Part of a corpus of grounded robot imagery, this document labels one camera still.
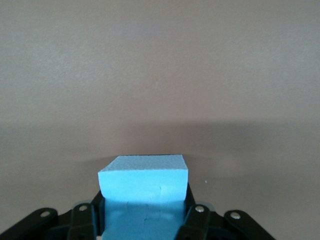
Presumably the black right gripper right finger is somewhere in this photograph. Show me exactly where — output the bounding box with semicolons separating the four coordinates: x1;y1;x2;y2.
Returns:
174;183;276;240

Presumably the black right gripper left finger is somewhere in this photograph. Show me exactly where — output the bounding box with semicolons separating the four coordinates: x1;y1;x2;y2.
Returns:
0;190;106;240

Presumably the blue foam block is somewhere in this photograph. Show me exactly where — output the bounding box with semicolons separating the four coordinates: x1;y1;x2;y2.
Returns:
97;154;189;240

